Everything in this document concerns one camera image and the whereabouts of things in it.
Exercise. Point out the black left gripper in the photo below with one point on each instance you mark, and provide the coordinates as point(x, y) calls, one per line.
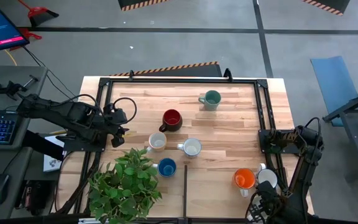
point(115, 116)

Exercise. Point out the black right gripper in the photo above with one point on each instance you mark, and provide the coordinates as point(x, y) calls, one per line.
point(267, 197)

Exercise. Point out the yellow dotted white mug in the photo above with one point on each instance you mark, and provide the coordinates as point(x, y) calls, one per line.
point(158, 141)

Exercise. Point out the white mug blue leaves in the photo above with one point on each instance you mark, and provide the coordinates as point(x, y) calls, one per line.
point(267, 175)

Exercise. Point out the black mug red inside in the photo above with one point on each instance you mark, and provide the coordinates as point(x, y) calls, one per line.
point(172, 119)

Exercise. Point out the teal green mug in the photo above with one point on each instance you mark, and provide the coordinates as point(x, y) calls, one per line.
point(212, 100)

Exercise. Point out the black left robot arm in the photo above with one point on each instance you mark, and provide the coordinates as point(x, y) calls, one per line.
point(57, 113)

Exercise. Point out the green leafy plant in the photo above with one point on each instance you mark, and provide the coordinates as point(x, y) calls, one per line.
point(126, 186)

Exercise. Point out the white box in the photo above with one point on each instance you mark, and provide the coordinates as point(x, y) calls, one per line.
point(53, 163)

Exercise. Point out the black hazard striped mat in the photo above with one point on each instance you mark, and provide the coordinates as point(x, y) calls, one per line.
point(197, 71)
point(331, 4)
point(135, 3)

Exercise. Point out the black clamp tool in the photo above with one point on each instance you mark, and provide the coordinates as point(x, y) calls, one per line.
point(5, 88)

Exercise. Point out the red brush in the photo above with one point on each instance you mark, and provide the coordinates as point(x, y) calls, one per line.
point(26, 32)

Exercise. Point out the blue floor mat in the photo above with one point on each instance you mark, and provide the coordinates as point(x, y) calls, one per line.
point(331, 84)

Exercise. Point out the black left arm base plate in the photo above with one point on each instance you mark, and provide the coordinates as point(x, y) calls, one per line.
point(82, 147)

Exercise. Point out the black frame bracket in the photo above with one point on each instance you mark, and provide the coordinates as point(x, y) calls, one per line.
point(131, 75)
point(227, 74)

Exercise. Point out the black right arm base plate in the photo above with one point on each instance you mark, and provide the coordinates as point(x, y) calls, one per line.
point(262, 146)

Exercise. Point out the black table frame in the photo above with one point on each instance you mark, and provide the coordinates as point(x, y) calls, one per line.
point(197, 80)

